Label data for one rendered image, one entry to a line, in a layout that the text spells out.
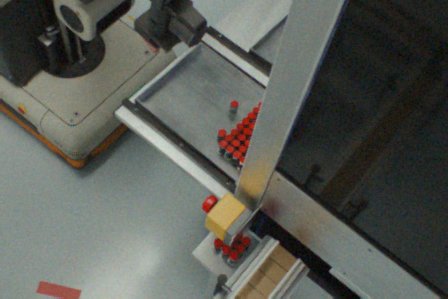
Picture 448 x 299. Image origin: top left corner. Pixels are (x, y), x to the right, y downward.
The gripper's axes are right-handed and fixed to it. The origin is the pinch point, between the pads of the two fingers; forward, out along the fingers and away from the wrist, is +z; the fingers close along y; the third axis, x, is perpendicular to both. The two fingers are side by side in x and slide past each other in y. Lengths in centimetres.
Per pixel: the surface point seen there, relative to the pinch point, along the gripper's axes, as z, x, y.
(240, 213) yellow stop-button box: -1.6, -16.6, 40.4
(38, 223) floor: 111, -35, -15
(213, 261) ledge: 13, -24, 43
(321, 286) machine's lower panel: 10, -12, 65
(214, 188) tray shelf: 15.0, -10.2, 31.7
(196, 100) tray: 18.1, 6.0, 11.8
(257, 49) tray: 18.1, 31.2, 13.1
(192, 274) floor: 102, -10, 43
